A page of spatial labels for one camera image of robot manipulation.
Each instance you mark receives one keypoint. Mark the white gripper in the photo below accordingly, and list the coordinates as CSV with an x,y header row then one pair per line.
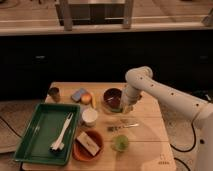
x,y
130,96

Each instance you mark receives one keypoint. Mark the green pepper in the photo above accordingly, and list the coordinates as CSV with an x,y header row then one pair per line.
x,y
116,110

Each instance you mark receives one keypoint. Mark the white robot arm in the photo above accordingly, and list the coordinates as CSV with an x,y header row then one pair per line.
x,y
196,110

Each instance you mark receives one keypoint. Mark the white paper cup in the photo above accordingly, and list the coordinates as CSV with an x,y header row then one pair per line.
x,y
89,117

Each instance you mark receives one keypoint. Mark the green plastic cup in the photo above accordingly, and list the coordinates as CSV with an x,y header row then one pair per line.
x,y
120,143

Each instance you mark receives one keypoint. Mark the brown small cup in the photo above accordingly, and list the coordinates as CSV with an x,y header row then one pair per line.
x,y
54,93

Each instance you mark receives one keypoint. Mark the dark brown bowl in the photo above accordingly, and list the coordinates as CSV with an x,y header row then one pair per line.
x,y
111,98

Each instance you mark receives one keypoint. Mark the metal fork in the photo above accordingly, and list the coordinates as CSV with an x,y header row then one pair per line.
x,y
116,128

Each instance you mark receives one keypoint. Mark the orange peach fruit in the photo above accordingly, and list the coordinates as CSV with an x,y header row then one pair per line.
x,y
86,98

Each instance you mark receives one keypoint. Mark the blue sponge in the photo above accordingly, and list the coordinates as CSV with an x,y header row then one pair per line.
x,y
76,96

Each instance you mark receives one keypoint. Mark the wooden block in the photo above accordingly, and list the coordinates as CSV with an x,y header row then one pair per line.
x,y
86,141

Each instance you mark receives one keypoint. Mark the orange bowl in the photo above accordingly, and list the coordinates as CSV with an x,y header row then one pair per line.
x,y
81,154

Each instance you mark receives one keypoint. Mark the green plastic tray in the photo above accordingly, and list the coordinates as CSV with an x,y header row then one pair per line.
x,y
43,129

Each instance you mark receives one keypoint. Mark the wooden stool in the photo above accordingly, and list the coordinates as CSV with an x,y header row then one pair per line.
x,y
94,12

